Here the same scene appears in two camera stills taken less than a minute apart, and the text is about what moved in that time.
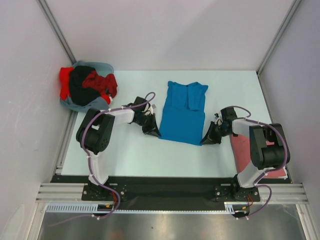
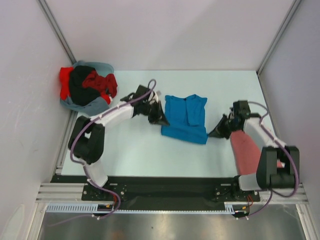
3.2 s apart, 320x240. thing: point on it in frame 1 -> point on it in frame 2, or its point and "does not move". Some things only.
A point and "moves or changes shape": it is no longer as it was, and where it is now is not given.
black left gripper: (151, 129) -> (159, 118)
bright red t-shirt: (65, 87) does not move
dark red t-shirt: (97, 81) does not move
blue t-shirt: (184, 113) moves or changes shape
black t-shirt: (80, 95) does not move
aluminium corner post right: (294, 6) does not move
